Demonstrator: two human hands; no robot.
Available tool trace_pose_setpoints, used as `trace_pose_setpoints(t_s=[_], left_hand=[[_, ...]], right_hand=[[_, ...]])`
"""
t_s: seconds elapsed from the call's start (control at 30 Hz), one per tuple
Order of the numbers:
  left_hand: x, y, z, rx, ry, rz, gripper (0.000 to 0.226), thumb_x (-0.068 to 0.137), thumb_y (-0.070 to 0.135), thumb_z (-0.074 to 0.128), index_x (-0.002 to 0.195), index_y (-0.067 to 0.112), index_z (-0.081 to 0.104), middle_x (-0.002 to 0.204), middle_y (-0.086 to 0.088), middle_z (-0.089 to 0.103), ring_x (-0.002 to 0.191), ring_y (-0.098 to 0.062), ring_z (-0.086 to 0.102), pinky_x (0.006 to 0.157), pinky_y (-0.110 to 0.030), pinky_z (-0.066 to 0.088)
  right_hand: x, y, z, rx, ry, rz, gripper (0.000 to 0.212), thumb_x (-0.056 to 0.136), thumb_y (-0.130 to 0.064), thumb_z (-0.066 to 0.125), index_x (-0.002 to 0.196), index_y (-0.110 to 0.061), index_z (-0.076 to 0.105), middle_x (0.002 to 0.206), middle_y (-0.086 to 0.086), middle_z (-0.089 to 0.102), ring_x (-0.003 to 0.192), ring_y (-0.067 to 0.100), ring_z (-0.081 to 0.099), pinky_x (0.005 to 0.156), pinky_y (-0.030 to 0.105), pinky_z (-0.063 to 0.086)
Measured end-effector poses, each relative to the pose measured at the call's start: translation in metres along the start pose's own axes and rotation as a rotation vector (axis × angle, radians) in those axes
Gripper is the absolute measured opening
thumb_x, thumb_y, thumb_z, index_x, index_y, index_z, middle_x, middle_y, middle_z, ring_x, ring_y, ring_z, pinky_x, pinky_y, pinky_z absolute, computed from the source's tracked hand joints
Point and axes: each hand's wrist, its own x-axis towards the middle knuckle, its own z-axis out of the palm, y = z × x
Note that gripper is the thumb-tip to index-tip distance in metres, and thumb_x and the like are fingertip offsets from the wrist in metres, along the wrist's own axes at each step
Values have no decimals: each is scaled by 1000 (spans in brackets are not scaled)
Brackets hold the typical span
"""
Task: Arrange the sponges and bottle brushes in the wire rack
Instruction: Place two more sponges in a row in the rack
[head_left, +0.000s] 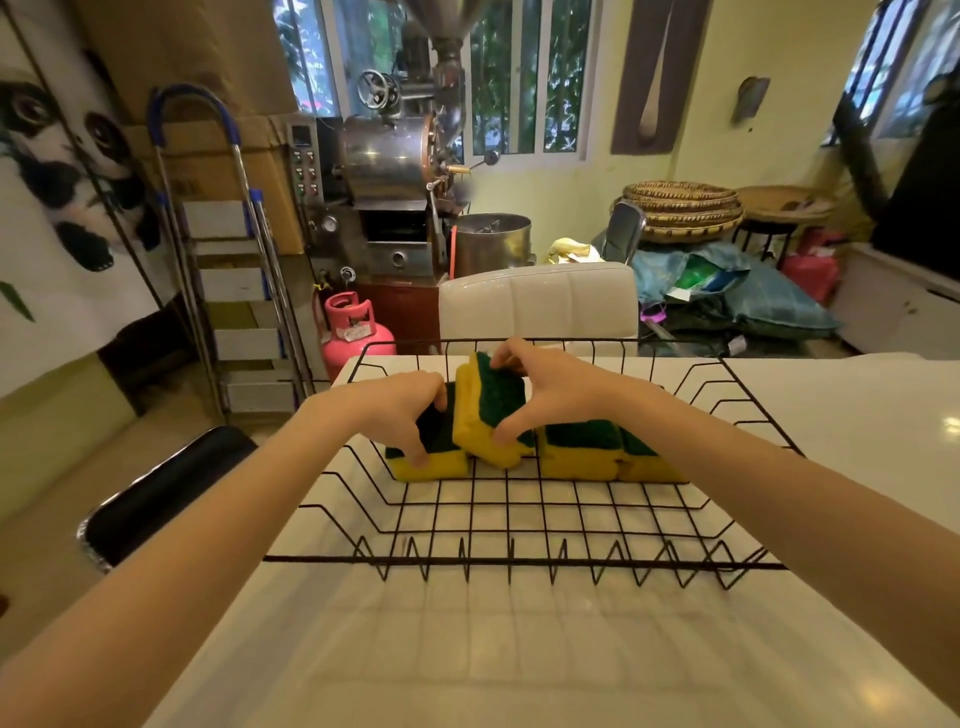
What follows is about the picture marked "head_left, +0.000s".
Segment person's left hand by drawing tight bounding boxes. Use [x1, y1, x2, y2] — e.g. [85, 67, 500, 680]
[315, 371, 450, 468]

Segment person's right hand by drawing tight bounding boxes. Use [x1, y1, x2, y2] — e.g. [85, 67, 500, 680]
[491, 337, 639, 449]

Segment yellow green scrub sponge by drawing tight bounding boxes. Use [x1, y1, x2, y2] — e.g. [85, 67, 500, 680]
[537, 420, 625, 482]
[384, 382, 471, 483]
[616, 427, 689, 485]
[452, 351, 538, 471]

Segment person's left forearm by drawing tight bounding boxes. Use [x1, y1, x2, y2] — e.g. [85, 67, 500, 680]
[0, 397, 354, 728]

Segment person's right forearm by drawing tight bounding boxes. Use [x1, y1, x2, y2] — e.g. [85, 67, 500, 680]
[616, 375, 960, 714]

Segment white padded chair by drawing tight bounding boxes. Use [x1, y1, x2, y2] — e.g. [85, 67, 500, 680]
[438, 261, 641, 358]

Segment pink gas cylinder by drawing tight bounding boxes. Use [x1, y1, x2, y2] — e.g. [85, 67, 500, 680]
[320, 291, 398, 381]

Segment yellow cloth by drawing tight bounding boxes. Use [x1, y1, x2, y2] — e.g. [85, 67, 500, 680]
[545, 237, 604, 266]

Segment steel drum container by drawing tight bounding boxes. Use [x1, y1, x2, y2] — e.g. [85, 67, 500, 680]
[449, 213, 534, 280]

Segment grey plastic chair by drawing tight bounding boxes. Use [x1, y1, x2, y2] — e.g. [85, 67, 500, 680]
[598, 198, 648, 265]

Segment green white plastic bag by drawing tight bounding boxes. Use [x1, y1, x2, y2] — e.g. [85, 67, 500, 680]
[666, 253, 751, 303]

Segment blue silver step ladder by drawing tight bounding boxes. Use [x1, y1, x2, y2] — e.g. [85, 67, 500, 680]
[145, 83, 318, 423]

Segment black padded stool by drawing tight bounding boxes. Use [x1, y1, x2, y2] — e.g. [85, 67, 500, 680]
[76, 425, 260, 573]

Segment stack of woven baskets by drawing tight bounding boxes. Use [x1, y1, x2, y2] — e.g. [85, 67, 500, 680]
[621, 180, 745, 246]

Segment steel coffee roaster machine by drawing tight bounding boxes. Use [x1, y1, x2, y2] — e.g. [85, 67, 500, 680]
[285, 0, 501, 285]

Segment blue sack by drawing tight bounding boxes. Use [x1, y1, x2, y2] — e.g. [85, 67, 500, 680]
[631, 242, 843, 340]

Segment black round stool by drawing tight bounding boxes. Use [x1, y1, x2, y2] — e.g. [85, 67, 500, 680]
[730, 217, 799, 265]

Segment red plastic canister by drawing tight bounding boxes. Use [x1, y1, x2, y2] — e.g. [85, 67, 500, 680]
[778, 228, 847, 306]

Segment woven flat tray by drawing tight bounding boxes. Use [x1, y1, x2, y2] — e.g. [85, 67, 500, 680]
[738, 184, 839, 224]

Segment white framed window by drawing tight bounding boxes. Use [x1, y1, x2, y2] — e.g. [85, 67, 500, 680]
[271, 0, 603, 162]

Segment white low cabinet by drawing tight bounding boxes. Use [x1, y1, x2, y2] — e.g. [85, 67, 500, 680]
[828, 242, 960, 362]

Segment brown cardboard boxes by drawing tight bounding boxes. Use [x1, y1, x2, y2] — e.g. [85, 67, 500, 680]
[71, 0, 307, 256]

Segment barred side window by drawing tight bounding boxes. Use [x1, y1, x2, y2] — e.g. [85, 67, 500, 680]
[823, 0, 960, 148]

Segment black wire dish rack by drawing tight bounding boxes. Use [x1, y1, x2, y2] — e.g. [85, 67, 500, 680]
[263, 338, 804, 591]

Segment brown wall hanging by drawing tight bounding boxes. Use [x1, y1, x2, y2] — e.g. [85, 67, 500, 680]
[609, 0, 714, 157]

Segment grey wall lamp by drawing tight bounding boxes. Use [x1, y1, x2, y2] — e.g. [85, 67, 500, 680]
[730, 75, 772, 126]

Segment panda wall poster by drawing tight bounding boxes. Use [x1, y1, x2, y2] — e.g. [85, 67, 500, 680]
[0, 7, 180, 399]

